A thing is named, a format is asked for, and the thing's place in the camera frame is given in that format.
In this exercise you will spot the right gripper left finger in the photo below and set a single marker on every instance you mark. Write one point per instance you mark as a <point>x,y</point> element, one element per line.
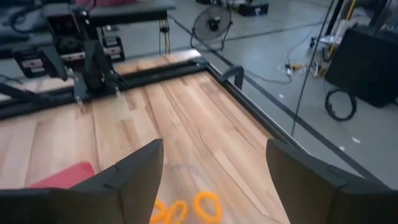
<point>109,202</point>

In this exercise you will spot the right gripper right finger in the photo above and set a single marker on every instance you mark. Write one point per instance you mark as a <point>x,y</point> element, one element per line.
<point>311,199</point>

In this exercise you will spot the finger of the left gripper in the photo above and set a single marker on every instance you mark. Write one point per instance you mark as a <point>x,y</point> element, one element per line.
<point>54,62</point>
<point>98,62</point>

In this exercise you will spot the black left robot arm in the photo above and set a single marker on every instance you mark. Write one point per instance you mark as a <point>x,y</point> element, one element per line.
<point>96,77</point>

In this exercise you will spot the pink translucent plastic bin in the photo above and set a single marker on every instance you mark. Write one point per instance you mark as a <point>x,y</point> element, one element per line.
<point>66,177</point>

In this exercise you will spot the dark grey desk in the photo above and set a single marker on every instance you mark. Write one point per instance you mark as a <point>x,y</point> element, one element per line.
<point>130,9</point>

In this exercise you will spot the black floor fan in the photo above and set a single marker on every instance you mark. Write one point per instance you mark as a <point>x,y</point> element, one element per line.
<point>213,23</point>

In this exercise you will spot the black floor box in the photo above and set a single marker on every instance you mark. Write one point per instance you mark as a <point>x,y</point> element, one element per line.
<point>253,8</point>

